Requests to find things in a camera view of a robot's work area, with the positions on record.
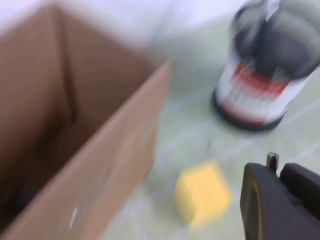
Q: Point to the black mesh pen holder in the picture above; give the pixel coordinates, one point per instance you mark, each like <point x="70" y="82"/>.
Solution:
<point x="262" y="82"/>

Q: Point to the green checked tablecloth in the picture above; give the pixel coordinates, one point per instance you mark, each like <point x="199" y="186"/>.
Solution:
<point x="190" y="140"/>

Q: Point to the yellow foam block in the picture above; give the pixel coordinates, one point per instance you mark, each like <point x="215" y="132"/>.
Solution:
<point x="202" y="195"/>

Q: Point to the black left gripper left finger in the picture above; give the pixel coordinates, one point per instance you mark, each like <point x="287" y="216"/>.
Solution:
<point x="265" y="212"/>

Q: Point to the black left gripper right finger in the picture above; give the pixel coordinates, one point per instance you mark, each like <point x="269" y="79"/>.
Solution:
<point x="302" y="185"/>

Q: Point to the brown cardboard box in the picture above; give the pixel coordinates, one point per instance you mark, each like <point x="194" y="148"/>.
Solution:
<point x="75" y="112"/>

